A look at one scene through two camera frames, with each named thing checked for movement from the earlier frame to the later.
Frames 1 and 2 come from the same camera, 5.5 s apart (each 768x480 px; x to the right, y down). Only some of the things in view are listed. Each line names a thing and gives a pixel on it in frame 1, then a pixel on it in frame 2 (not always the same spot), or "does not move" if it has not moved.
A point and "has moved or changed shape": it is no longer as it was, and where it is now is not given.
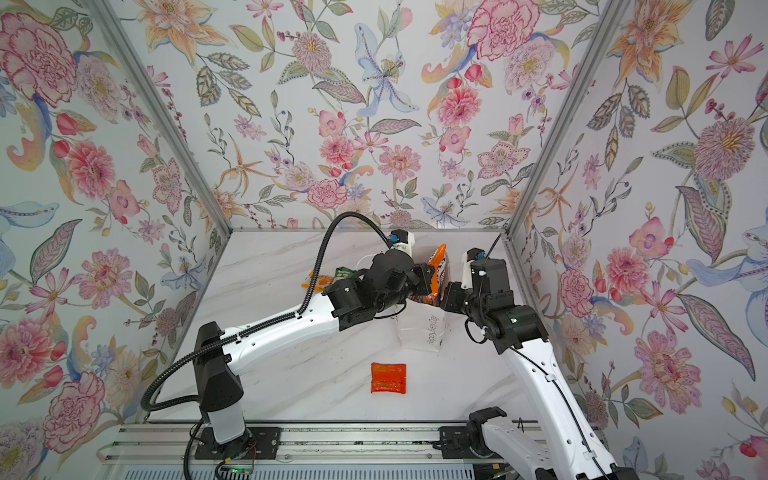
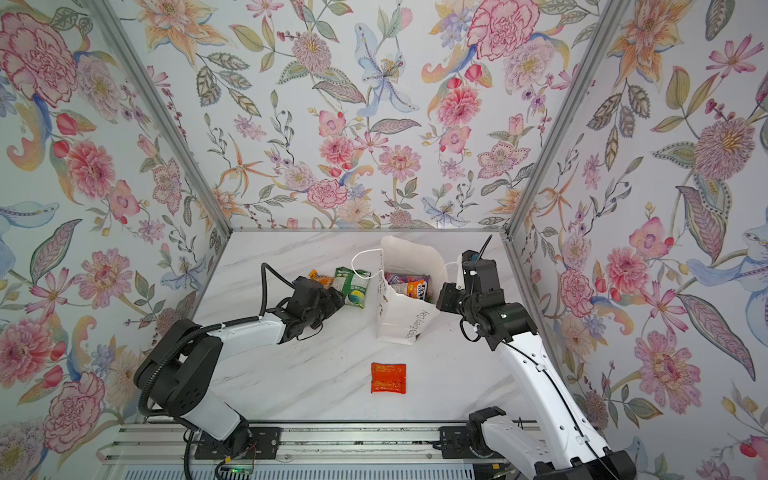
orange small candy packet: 320,283 does not move
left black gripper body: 413,283 to 324,307
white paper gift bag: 421,327 has moved or changed shape
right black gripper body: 461,302 does not move
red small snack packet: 388,377 does not move
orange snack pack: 437,258 has moved or changed shape
